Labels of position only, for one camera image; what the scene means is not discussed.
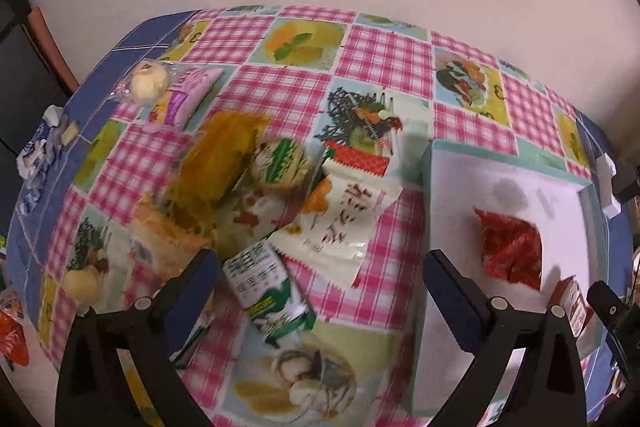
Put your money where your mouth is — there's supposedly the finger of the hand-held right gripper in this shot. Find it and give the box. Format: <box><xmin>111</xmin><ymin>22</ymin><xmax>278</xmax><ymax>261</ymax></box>
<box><xmin>586</xmin><ymin>279</ymin><xmax>640</xmax><ymax>388</ymax></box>

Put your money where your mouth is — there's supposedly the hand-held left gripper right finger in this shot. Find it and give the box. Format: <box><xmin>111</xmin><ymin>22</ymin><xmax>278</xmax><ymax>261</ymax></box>
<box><xmin>422</xmin><ymin>249</ymin><xmax>588</xmax><ymax>427</ymax></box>

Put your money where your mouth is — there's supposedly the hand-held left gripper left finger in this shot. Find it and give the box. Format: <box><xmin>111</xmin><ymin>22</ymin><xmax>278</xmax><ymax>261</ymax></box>
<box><xmin>55</xmin><ymin>248</ymin><xmax>223</xmax><ymax>427</ymax></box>

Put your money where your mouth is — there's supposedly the green and white snack packet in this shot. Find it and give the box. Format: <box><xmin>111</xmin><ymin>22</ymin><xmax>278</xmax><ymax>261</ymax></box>
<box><xmin>222</xmin><ymin>241</ymin><xmax>317</xmax><ymax>348</ymax></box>

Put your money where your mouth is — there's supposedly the sandwich cake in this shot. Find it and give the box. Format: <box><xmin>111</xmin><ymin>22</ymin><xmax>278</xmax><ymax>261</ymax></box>
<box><xmin>131</xmin><ymin>192</ymin><xmax>213</xmax><ymax>278</ymax></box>

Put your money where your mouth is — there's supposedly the white tray with teal rim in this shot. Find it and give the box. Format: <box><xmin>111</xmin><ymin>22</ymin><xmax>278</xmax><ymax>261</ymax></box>
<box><xmin>410</xmin><ymin>139</ymin><xmax>606</xmax><ymax>418</ymax></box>

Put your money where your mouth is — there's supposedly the yellow cake packet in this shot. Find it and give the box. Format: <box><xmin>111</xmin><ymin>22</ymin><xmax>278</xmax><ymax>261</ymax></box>
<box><xmin>165</xmin><ymin>109</ymin><xmax>271</xmax><ymax>218</ymax></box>

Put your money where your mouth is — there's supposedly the white packet with orange print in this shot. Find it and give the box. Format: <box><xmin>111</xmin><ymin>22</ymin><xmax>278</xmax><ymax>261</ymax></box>
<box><xmin>270</xmin><ymin>146</ymin><xmax>406</xmax><ymax>289</ymax></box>

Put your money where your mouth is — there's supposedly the green-labelled round pastry packet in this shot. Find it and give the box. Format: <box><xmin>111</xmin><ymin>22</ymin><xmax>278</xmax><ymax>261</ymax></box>
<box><xmin>247</xmin><ymin>138</ymin><xmax>313</xmax><ymax>198</ymax></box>

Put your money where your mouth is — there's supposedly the purple swiss roll packet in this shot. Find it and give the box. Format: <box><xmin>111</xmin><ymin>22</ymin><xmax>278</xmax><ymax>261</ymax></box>
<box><xmin>146</xmin><ymin>67</ymin><xmax>224</xmax><ymax>126</ymax></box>

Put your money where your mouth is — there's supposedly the round bun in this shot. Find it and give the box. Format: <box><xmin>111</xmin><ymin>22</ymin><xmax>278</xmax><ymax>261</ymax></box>
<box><xmin>107</xmin><ymin>59</ymin><xmax>173</xmax><ymax>105</ymax></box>

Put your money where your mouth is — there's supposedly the brown and red small packet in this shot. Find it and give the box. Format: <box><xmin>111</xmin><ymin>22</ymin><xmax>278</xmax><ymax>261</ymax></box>
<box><xmin>555</xmin><ymin>277</ymin><xmax>596</xmax><ymax>340</ymax></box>

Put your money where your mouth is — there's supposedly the red snack packet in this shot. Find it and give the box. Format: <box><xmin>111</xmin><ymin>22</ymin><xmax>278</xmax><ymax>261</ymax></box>
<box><xmin>474</xmin><ymin>207</ymin><xmax>544</xmax><ymax>292</ymax></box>

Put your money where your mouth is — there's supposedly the white plastic clip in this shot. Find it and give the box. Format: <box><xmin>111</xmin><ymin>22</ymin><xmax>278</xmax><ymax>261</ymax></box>
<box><xmin>595</xmin><ymin>153</ymin><xmax>622</xmax><ymax>219</ymax></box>

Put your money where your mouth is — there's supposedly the dark grey device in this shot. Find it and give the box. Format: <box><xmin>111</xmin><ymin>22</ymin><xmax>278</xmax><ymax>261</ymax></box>
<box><xmin>614</xmin><ymin>167</ymin><xmax>640</xmax><ymax>204</ymax></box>

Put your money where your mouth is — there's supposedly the crumpled blue and white packet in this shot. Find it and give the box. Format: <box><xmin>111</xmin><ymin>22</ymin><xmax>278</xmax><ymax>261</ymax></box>
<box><xmin>16</xmin><ymin>104</ymin><xmax>68</xmax><ymax>180</ymax></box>

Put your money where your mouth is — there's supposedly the pink checked printed tablecloth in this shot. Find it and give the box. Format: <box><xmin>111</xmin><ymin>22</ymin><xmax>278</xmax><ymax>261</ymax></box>
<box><xmin>15</xmin><ymin>4</ymin><xmax>636</xmax><ymax>427</ymax></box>

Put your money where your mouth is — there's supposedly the dark cabinet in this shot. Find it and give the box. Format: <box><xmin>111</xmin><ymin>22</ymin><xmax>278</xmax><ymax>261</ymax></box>
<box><xmin>0</xmin><ymin>0</ymin><xmax>81</xmax><ymax>238</ymax></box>

